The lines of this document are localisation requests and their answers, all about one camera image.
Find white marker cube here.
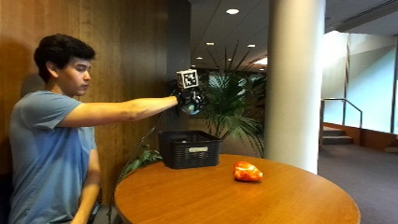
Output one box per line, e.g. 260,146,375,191
176,68,200,90

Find round wooden table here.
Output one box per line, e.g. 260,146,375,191
114,153,363,224

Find the person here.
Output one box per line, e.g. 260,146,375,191
9,33,180,224

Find metal stair handrail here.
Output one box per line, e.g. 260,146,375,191
319,97,365,147

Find white round column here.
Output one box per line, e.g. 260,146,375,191
263,0,328,175

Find large green potted plant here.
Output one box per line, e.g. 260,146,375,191
195,41,270,158

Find orange shiny snack packet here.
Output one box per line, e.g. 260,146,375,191
234,161,266,183

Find stair steps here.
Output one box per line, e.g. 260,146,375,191
321,125,355,146

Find small green leafy plant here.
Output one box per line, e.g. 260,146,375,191
118,148,164,185

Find black plastic basket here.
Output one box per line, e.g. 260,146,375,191
158,129,224,170

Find black glove cable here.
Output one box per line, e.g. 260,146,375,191
106,110,167,218

